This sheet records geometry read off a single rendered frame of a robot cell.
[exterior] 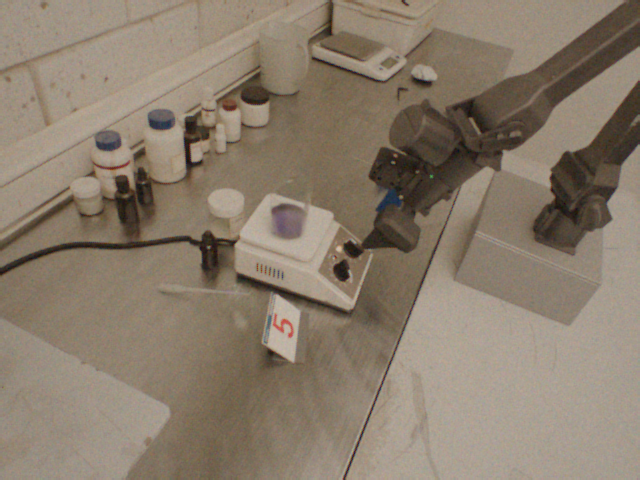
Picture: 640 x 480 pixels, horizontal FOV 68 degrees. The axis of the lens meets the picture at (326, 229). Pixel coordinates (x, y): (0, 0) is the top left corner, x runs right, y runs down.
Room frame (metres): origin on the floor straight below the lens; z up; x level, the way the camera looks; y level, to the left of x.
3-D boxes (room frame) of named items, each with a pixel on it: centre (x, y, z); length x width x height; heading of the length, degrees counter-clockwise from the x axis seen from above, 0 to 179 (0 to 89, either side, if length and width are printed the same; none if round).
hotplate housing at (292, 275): (0.56, 0.04, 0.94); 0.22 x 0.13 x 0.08; 78
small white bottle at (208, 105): (0.97, 0.31, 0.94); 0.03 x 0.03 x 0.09
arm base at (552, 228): (0.62, -0.37, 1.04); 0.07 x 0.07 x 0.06; 76
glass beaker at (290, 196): (0.55, 0.06, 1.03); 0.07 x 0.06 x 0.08; 163
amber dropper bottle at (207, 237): (0.54, 0.18, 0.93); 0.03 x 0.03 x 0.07
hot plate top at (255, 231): (0.57, 0.06, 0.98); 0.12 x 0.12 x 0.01; 78
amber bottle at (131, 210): (0.61, 0.35, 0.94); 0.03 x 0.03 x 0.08
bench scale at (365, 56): (1.50, -0.01, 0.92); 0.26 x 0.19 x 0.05; 67
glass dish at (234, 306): (0.46, 0.11, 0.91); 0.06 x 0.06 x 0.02
